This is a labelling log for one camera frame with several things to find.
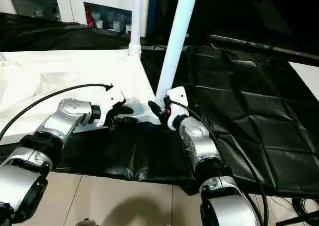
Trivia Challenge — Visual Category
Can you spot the white plastic table top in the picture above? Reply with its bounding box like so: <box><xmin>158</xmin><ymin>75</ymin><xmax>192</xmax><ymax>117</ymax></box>
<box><xmin>0</xmin><ymin>49</ymin><xmax>164</xmax><ymax>147</ymax></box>

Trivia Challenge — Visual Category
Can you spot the black floor cable coil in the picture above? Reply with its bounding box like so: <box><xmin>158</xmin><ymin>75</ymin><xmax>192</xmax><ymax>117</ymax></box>
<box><xmin>279</xmin><ymin>196</ymin><xmax>319</xmax><ymax>226</ymax></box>

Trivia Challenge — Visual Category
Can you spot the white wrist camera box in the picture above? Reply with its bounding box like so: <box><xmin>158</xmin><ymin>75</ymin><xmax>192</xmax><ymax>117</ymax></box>
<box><xmin>166</xmin><ymin>86</ymin><xmax>189</xmax><ymax>131</ymax></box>
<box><xmin>91</xmin><ymin>87</ymin><xmax>126</xmax><ymax>128</ymax></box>

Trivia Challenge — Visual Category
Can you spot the white flat board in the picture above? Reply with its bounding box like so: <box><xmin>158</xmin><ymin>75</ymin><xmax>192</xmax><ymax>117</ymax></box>
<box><xmin>288</xmin><ymin>62</ymin><xmax>319</xmax><ymax>101</ymax></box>

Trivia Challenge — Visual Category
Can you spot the white plastic table leg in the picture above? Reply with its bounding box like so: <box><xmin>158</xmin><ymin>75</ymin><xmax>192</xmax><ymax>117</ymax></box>
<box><xmin>128</xmin><ymin>0</ymin><xmax>144</xmax><ymax>56</ymax></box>
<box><xmin>155</xmin><ymin>0</ymin><xmax>200</xmax><ymax>107</ymax></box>

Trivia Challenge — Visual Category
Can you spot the dark metal rod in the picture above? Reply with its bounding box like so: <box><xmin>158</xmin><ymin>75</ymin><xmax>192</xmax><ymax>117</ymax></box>
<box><xmin>210</xmin><ymin>35</ymin><xmax>319</xmax><ymax>58</ymax></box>

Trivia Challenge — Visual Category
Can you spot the red bottle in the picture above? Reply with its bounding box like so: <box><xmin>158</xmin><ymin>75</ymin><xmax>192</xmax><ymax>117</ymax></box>
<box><xmin>86</xmin><ymin>9</ymin><xmax>95</xmax><ymax>26</ymax></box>

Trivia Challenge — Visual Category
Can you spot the black work mat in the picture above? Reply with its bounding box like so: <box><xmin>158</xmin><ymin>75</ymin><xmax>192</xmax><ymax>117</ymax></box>
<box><xmin>0</xmin><ymin>12</ymin><xmax>319</xmax><ymax>197</ymax></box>

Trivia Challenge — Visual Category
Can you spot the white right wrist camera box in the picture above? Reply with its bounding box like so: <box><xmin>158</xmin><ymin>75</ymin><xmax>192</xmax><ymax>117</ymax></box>
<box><xmin>166</xmin><ymin>86</ymin><xmax>189</xmax><ymax>131</ymax></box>

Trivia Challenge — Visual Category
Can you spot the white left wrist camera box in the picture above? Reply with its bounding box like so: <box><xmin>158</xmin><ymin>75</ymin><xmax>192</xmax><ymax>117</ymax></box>
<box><xmin>91</xmin><ymin>87</ymin><xmax>126</xmax><ymax>128</ymax></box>

